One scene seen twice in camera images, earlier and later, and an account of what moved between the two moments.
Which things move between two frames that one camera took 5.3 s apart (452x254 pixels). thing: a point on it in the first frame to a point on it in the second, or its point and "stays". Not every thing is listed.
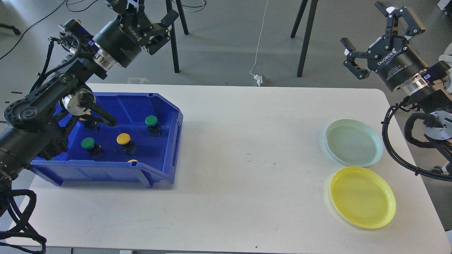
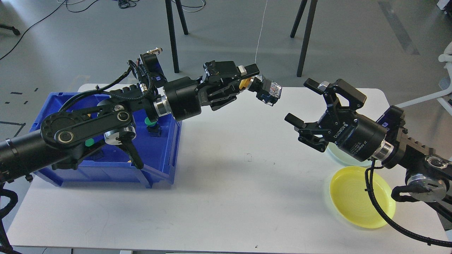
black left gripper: [123, 39] to [185, 96]
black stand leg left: [169, 6] stays
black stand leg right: [313, 9] stays
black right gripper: [394, 65] to [360, 138]
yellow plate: [363, 197] stays
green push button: [155, 129] stays
